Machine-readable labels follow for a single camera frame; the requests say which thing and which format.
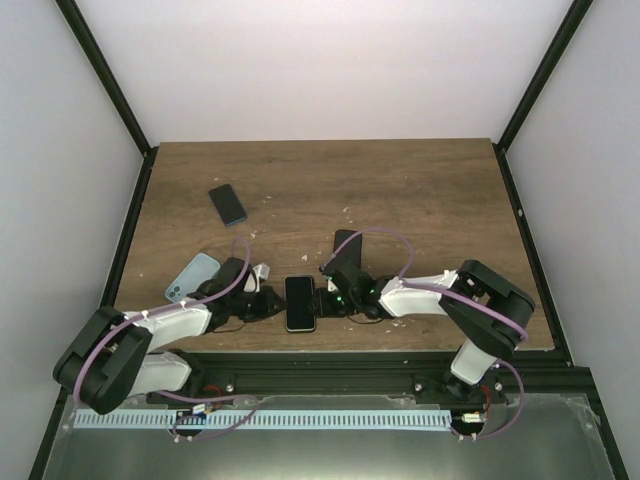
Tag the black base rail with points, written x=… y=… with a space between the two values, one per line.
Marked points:
x=425 y=375

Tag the black frame post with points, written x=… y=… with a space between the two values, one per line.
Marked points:
x=562 y=38
x=92 y=51

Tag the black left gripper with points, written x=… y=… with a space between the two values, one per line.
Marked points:
x=270 y=298

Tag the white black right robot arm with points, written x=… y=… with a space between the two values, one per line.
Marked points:
x=492 y=312

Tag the grey metal front plate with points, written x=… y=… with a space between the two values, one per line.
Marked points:
x=544 y=437

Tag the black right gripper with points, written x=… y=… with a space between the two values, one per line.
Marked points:
x=322 y=308

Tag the magenta phone black screen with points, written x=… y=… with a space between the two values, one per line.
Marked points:
x=352 y=250

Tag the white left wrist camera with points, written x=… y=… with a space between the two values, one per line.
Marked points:
x=257 y=276

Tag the black frame post left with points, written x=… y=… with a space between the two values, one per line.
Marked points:
x=92 y=51

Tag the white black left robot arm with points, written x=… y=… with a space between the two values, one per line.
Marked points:
x=118 y=355

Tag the white phone black screen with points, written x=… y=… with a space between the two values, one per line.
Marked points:
x=300 y=310

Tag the blue phone black screen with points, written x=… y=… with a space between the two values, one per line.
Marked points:
x=227 y=204

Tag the light blue slotted cable duct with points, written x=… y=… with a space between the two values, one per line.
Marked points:
x=413 y=420

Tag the black frame post right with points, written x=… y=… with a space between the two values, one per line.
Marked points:
x=562 y=38

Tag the light blue phone case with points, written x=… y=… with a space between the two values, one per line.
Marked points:
x=201 y=268

